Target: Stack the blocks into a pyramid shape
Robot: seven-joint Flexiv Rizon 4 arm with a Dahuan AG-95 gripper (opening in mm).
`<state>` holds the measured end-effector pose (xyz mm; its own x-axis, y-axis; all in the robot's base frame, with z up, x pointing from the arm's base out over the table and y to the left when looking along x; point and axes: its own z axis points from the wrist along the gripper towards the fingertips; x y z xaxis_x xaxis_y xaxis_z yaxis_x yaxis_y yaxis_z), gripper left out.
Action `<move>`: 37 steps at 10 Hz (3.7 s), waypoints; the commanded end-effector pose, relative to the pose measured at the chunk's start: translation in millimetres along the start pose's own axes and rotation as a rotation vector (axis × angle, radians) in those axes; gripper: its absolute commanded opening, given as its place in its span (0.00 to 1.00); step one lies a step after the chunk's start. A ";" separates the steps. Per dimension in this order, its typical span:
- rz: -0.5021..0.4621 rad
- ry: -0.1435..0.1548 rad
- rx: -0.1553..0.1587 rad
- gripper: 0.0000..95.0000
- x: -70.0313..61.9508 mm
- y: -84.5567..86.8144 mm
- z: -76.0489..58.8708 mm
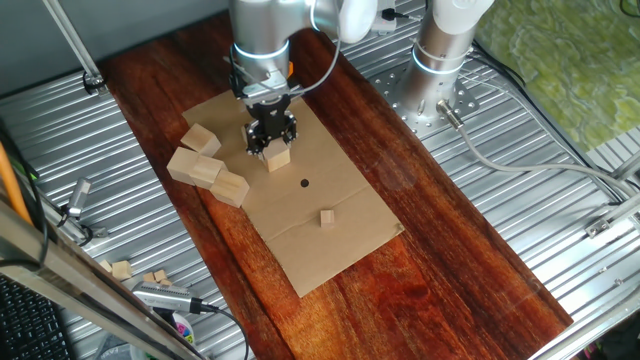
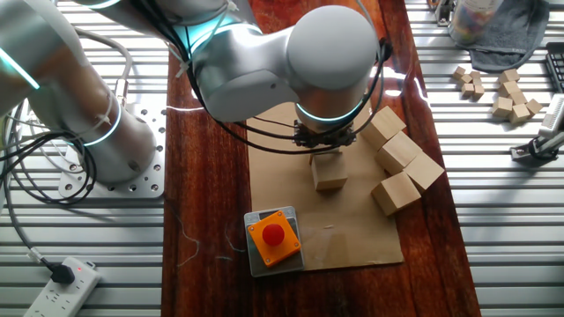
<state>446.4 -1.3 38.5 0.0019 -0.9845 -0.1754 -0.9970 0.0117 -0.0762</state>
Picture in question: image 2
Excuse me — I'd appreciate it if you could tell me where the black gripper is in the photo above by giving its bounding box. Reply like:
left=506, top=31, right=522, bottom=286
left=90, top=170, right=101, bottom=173
left=292, top=121, right=357, bottom=150

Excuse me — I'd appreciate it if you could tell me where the large wooden cube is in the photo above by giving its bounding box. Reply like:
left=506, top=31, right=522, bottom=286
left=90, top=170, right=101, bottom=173
left=360, top=105, right=408, bottom=151
left=310, top=151, right=349, bottom=192
left=308, top=147, right=343, bottom=166
left=374, top=130, right=423, bottom=177
left=370, top=171, right=422, bottom=217
left=402, top=151, right=446, bottom=193

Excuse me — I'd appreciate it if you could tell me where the brown cardboard sheet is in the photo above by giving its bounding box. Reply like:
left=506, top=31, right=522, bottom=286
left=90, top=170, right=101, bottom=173
left=245, top=100, right=405, bottom=272

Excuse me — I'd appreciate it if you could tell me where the orange emergency stop button box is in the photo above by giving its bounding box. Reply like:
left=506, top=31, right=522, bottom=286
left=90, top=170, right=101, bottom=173
left=247, top=210, right=302, bottom=269

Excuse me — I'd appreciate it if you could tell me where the reddish brown wooden board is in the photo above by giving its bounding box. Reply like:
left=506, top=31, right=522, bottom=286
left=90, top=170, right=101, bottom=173
left=160, top=0, right=484, bottom=317

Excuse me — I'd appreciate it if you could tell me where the orange emergency stop button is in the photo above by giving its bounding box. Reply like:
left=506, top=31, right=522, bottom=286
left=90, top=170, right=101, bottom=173
left=243, top=205, right=306, bottom=278

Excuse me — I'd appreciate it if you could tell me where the silver robot mounting plate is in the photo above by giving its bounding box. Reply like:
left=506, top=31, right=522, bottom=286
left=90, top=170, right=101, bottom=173
left=57, top=103, right=167, bottom=199

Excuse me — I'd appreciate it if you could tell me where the dark grey towel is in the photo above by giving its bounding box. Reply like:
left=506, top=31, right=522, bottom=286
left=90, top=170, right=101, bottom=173
left=466, top=0, right=552, bottom=74

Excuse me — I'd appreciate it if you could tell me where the black keyboard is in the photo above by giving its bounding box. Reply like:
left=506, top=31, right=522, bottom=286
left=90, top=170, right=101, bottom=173
left=545, top=41, right=564, bottom=94

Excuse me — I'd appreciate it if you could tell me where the white power strip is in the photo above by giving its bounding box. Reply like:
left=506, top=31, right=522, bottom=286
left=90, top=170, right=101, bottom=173
left=22, top=256, right=103, bottom=317

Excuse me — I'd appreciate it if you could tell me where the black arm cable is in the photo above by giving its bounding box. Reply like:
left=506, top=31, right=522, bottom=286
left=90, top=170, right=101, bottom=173
left=145, top=0, right=384, bottom=143
left=131, top=0, right=389, bottom=156

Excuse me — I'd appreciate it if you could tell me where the black round wrist camera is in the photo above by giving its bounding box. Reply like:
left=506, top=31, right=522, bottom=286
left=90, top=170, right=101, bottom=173
left=377, top=38, right=395, bottom=63

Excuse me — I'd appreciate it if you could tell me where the small dark metal bracket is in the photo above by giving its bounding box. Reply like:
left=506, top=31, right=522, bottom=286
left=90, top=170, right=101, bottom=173
left=434, top=0, right=456, bottom=26

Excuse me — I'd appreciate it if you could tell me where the metal camera stand bracket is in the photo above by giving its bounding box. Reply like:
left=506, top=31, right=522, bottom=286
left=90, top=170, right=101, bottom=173
left=509, top=130, right=564, bottom=168

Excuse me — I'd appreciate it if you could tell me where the grey cable with metal connector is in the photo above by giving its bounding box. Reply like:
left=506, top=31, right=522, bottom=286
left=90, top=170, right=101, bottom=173
left=73, top=26, right=134, bottom=107

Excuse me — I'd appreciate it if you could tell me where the silver camera on stand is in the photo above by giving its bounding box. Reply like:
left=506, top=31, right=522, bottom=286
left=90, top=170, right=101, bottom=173
left=538, top=92, right=564, bottom=141

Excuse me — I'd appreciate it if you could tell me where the black cable bundle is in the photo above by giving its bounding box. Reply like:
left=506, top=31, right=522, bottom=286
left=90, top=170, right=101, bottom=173
left=0, top=103, right=99, bottom=206

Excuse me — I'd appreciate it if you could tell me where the power cord with black plug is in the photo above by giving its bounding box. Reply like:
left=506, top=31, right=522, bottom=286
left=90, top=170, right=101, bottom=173
left=2, top=173, right=77, bottom=285

